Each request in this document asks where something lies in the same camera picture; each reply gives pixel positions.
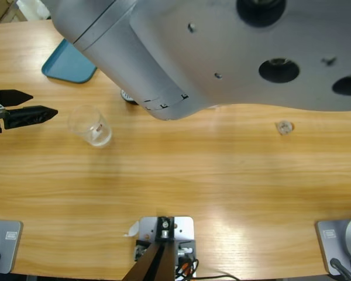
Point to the silver foil orange capsule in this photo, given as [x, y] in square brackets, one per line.
[284, 128]

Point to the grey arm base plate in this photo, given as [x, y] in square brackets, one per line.
[6, 246]
[339, 240]

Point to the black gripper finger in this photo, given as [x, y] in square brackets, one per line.
[14, 97]
[29, 116]

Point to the clear glass cup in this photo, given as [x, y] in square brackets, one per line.
[87, 126]

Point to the white block with dark post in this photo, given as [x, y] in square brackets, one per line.
[163, 231]

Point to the teal plastic tray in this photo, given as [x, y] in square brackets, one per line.
[64, 67]

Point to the white foam block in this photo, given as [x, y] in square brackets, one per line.
[32, 7]

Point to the white paper tab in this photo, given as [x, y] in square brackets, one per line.
[132, 229]

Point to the brown cardboard box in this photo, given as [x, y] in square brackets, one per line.
[0, 11]

